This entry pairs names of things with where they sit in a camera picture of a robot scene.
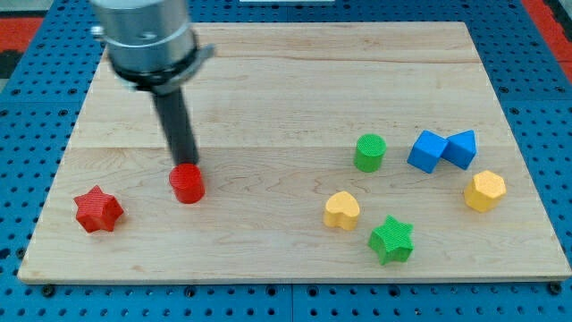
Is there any green cylinder block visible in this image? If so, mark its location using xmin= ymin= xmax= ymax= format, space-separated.
xmin=354 ymin=133 xmax=387 ymax=173

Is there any green star block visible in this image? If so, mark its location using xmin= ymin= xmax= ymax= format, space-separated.
xmin=367 ymin=215 xmax=415 ymax=266

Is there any blue triangular prism block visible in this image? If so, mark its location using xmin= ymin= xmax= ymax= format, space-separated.
xmin=442 ymin=130 xmax=477 ymax=170

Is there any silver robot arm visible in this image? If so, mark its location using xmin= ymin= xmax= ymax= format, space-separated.
xmin=90 ymin=0 xmax=215 ymax=96

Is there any red star block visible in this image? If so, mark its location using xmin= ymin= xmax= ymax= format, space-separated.
xmin=73 ymin=185 xmax=124 ymax=233

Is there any wooden board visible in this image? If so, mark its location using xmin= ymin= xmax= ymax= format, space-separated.
xmin=18 ymin=22 xmax=571 ymax=284

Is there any red cylinder block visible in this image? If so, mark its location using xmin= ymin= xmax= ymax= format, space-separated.
xmin=169 ymin=163 xmax=206 ymax=204

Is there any yellow hexagon block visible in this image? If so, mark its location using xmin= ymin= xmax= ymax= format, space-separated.
xmin=463 ymin=170 xmax=507 ymax=213

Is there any blue cube block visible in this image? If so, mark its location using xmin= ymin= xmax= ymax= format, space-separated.
xmin=407 ymin=130 xmax=449 ymax=174

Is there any yellow heart block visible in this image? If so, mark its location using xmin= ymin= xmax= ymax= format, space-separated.
xmin=323 ymin=191 xmax=360 ymax=231

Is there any black pusher rod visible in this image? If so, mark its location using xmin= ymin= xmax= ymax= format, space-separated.
xmin=152 ymin=89 xmax=199 ymax=165

